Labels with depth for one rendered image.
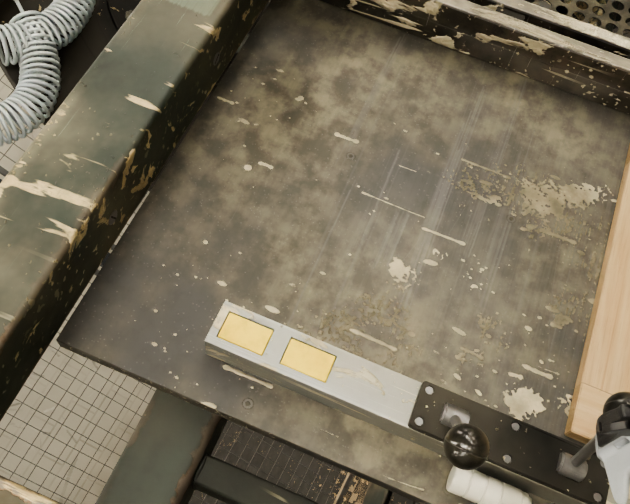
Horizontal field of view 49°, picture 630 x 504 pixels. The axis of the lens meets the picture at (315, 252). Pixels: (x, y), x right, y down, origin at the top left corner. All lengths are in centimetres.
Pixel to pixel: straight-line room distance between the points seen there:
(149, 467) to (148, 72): 43
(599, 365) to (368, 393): 27
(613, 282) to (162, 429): 54
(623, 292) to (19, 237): 66
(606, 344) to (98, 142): 60
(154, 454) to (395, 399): 26
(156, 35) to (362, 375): 46
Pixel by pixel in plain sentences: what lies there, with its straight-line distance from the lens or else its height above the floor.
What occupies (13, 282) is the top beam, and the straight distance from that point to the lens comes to 71.
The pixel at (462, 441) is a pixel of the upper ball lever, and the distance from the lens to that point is 60.
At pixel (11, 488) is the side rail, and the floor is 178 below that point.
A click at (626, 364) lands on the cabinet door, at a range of 85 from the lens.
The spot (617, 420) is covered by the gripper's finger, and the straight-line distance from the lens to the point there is 58.
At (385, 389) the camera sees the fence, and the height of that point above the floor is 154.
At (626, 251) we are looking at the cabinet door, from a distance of 91.
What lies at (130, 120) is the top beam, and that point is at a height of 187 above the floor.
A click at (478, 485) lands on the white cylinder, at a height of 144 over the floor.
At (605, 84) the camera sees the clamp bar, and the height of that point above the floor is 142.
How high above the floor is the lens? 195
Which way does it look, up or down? 24 degrees down
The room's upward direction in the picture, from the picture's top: 52 degrees counter-clockwise
